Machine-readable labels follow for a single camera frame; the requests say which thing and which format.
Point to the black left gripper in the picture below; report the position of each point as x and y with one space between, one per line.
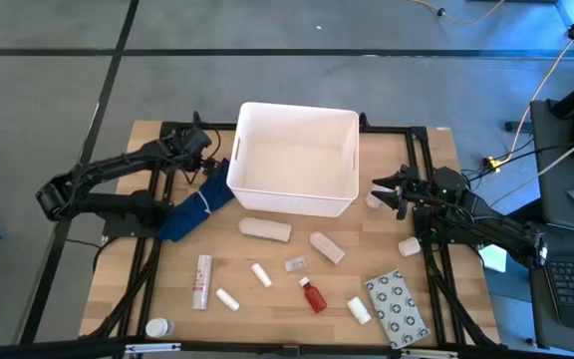
196 141

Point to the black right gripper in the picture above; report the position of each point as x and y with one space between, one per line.
416 192

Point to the white gauze roll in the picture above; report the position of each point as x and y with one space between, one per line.
264 229

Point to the grey patterned pouch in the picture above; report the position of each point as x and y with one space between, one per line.
396 309

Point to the red bottle white cap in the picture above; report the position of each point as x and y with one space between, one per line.
314 299

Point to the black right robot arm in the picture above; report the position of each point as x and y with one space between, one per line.
491 224

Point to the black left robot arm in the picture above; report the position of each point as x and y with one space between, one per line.
117 162

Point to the white plastic basket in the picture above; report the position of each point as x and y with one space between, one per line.
292 164

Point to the clear bottle white cap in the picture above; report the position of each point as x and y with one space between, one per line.
373 200

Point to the blue folded cloth bundle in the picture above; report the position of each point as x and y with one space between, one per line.
192 209

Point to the small white cube right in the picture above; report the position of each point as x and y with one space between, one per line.
409 247

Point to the white rectangular box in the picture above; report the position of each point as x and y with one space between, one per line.
327 248

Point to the long white red-print tube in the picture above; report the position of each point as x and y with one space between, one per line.
201 281

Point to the clear vial white cap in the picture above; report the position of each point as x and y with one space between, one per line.
295 264

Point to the white paper sheet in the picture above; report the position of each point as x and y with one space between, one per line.
494 258

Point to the small white bottle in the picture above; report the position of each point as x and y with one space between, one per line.
359 310

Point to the short white tube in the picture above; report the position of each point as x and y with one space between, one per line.
227 299

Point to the black desk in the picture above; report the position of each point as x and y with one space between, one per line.
556 199

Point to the clear jar white lid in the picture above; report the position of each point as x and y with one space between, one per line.
157 327

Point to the black aluminium table frame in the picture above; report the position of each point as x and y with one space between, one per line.
391 129

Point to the black frame beam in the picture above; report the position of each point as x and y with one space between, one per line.
267 349

